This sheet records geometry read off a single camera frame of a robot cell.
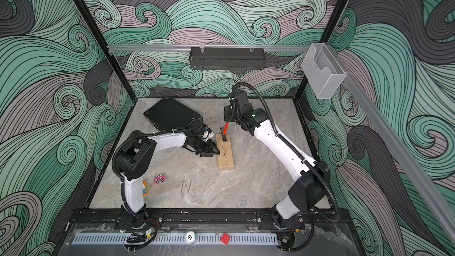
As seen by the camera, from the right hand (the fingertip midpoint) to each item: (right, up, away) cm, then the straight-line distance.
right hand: (226, 110), depth 79 cm
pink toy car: (-32, -32, +5) cm, 46 cm away
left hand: (-5, -22, +12) cm, 25 cm away
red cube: (-1, -51, -10) cm, 52 cm away
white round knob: (-14, -47, -14) cm, 51 cm away
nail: (-22, -37, +5) cm, 43 cm away
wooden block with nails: (-1, -24, +11) cm, 27 cm away
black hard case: (-35, -2, +26) cm, 43 cm away
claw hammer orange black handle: (-1, -11, +16) cm, 20 cm away
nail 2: (-18, -37, +5) cm, 41 cm away
